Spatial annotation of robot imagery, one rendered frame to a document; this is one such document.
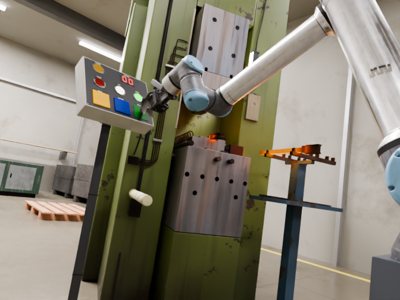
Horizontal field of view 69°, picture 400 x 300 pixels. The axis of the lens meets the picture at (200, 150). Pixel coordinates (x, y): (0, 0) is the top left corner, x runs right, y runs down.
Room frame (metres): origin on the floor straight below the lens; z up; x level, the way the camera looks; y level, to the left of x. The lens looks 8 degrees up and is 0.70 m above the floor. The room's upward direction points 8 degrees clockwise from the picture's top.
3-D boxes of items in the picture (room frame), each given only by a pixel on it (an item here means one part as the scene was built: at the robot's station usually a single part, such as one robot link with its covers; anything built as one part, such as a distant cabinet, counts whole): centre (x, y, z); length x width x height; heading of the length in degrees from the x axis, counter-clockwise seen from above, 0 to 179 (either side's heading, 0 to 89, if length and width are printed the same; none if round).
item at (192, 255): (1.85, -0.02, 0.23); 0.56 x 0.38 x 0.47; 19
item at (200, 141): (1.83, 0.03, 0.96); 0.42 x 0.20 x 0.09; 19
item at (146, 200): (1.43, 0.25, 0.62); 0.44 x 0.05 x 0.05; 19
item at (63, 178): (7.96, 3.09, 0.40); 1.15 x 0.97 x 0.79; 42
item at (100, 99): (1.21, 0.45, 1.01); 0.07 x 0.05 x 0.07; 134
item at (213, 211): (1.85, -0.02, 0.69); 0.56 x 0.38 x 0.45; 19
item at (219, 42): (1.84, -0.02, 1.56); 0.42 x 0.39 x 0.40; 19
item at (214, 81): (1.83, 0.03, 1.32); 0.42 x 0.20 x 0.10; 19
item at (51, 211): (4.63, 1.98, 0.06); 1.23 x 0.84 x 0.11; 42
